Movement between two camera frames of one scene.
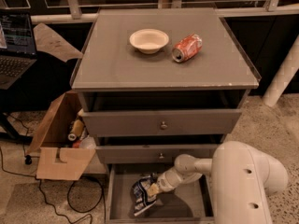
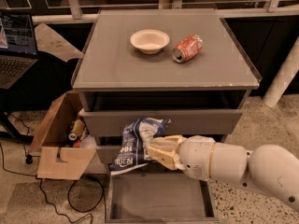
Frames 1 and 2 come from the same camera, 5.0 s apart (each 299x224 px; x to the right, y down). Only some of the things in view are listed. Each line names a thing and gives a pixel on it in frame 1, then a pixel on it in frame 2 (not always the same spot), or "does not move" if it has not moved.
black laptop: x=18 y=37 does not move
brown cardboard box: x=55 y=158 does not move
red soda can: x=187 y=48 does not move
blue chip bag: x=139 y=193 to x=133 y=152
